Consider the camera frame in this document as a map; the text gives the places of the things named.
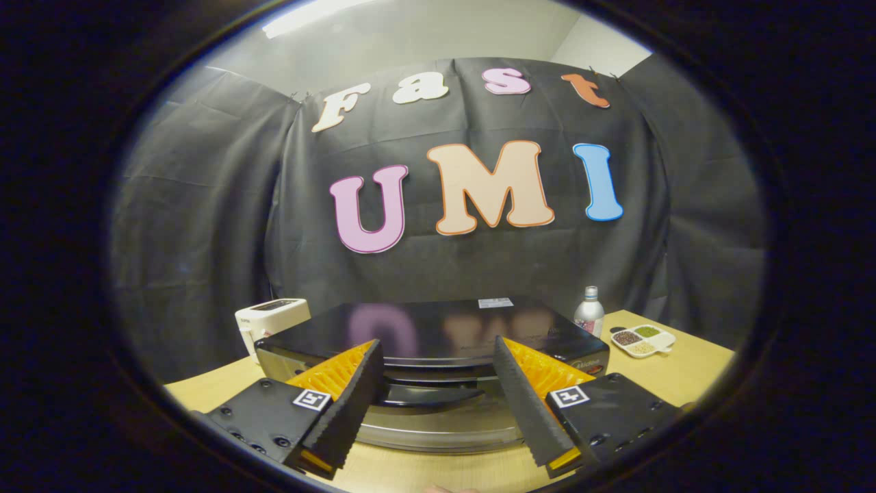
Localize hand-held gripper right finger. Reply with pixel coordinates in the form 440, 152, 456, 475
493, 336, 685, 479

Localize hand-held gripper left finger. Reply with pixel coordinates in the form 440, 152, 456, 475
192, 339, 385, 480

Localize silver bottle with white cap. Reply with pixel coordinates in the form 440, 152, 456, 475
574, 286, 606, 339

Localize white pop-up toaster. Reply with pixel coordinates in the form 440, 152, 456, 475
235, 299, 311, 364

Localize white divided dish with beans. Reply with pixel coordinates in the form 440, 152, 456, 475
610, 325, 677, 359

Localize black backdrop cloth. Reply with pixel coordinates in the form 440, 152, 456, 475
112, 58, 766, 383

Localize black toaster oven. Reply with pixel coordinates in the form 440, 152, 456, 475
255, 297, 611, 454

